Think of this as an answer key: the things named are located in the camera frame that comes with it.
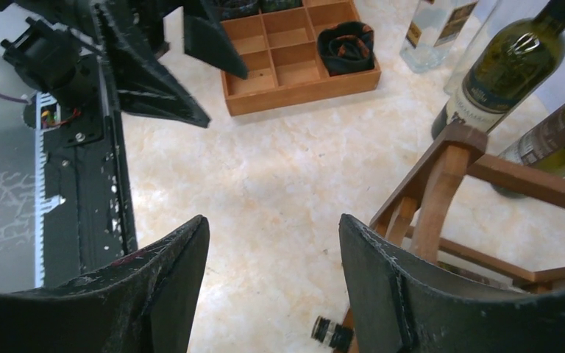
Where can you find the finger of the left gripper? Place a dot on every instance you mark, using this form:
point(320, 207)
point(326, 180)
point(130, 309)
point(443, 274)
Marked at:
point(205, 39)
point(139, 83)

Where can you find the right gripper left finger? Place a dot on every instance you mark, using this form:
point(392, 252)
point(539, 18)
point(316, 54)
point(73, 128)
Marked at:
point(143, 302)

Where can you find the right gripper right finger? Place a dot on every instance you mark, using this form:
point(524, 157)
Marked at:
point(402, 303)

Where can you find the dark green wine bottle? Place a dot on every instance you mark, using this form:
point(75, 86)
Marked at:
point(542, 147)

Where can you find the clear square spirit bottle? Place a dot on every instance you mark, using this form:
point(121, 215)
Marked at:
point(434, 27)

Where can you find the dark wine bottle black cap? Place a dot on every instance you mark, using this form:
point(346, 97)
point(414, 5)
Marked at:
point(517, 60)

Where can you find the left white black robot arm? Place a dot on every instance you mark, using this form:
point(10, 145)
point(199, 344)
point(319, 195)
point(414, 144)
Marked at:
point(79, 50)

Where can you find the dark rolled sock middle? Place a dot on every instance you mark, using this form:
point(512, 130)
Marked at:
point(231, 9)

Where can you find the dark rolled sock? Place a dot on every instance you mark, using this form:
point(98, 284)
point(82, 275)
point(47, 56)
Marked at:
point(231, 9)
point(268, 6)

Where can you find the dark rolled sock front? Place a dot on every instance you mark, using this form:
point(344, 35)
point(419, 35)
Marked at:
point(268, 6)

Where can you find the black rolled sock top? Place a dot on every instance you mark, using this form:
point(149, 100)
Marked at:
point(347, 48)

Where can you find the grey cable comb strip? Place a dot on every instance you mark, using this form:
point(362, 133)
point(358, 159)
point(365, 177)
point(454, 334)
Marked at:
point(43, 205)

